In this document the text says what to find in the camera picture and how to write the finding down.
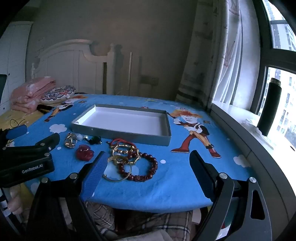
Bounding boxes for black yellow striped cloth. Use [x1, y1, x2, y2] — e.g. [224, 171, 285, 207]
[37, 104, 61, 114]

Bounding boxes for pale patterned curtain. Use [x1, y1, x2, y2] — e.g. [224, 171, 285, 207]
[176, 0, 262, 110]

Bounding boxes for pink folded blanket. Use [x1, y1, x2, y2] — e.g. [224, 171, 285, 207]
[11, 76, 57, 113]

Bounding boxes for crumpled white tissue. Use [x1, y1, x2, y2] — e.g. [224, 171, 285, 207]
[242, 118, 275, 149]

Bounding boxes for black screen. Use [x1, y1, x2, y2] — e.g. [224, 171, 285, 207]
[0, 74, 7, 100]

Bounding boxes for white wardrobe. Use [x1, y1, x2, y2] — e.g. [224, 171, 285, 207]
[0, 22, 33, 112]

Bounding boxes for red stone pendant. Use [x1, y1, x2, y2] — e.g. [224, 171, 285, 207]
[76, 144, 94, 161]

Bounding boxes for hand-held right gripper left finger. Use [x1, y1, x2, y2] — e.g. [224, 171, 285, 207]
[26, 151, 109, 241]

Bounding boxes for plain gold bangle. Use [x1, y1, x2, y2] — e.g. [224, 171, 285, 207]
[102, 155, 133, 183]

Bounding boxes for thin metal pole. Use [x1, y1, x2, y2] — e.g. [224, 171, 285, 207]
[129, 52, 133, 93]

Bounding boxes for blue cartoon printed cloth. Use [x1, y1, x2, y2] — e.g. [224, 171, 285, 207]
[13, 94, 252, 213]

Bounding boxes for dark red bead bracelet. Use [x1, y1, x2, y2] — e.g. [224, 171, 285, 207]
[118, 152, 159, 182]

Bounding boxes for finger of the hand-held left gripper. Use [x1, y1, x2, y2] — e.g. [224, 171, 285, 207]
[0, 124, 28, 149]
[0, 133, 61, 161]

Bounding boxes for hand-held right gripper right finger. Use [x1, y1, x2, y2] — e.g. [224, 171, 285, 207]
[189, 150, 273, 241]

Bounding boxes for black cable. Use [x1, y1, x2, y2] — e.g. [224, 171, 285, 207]
[9, 119, 26, 129]

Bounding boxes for dark window frame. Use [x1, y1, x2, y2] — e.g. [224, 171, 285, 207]
[250, 0, 296, 116]

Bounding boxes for black thermos bottle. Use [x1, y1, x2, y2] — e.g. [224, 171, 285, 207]
[257, 77, 282, 137]

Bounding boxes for red string gold bead bracelet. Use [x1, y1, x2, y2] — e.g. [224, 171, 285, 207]
[106, 138, 137, 151]

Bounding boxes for white windowsill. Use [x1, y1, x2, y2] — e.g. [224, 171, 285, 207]
[208, 100, 296, 209]

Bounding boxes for plaid trousers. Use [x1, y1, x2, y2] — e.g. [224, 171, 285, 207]
[84, 201, 193, 241]

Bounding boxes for grey shallow tray box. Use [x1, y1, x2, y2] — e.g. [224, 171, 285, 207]
[71, 104, 171, 146]

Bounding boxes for person's left hand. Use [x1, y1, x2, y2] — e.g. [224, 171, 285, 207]
[8, 185, 24, 215]

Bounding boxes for yellow floral bedsheet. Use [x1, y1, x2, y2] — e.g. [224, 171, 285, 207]
[0, 102, 59, 139]

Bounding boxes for gold link bracelet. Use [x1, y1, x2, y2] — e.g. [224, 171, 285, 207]
[110, 144, 139, 164]

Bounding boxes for interlocked silver bangles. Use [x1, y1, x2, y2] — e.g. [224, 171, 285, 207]
[64, 133, 78, 149]

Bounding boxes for white bed headboard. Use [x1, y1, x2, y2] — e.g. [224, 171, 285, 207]
[31, 39, 123, 95]

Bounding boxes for patterned round cushion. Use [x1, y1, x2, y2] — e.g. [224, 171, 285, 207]
[41, 85, 76, 105]

